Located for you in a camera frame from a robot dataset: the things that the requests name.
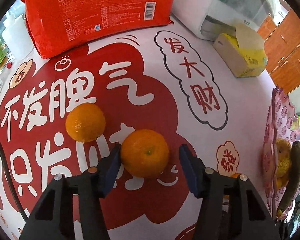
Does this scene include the yellow pear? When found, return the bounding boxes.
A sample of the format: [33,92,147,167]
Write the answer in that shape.
[276,138,292,178]

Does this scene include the red paper cup package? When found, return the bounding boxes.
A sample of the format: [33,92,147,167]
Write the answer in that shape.
[21,0,173,59]

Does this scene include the tangerine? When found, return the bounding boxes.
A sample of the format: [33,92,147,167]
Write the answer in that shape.
[224,173,241,200]
[120,129,170,178]
[65,103,106,143]

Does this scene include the pink glass fruit bowl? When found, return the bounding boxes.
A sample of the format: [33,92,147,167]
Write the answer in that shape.
[262,87,300,220]

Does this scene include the yellow tissue box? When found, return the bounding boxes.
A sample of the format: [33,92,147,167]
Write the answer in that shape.
[213,23,268,77]

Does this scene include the pink printed tablecloth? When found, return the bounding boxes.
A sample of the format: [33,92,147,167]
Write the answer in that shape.
[0,21,279,239]

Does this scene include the white rice dispenser appliance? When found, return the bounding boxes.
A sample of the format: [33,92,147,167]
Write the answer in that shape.
[172,0,281,41]

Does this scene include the overripe brown banana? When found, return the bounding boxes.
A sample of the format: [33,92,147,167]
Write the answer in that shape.
[276,141,300,219]

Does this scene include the orange wooden cabinet wall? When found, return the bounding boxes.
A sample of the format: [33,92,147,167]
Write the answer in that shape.
[258,9,300,94]

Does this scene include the white squeeze bottle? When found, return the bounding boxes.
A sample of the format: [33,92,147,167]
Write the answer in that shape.
[2,12,34,60]

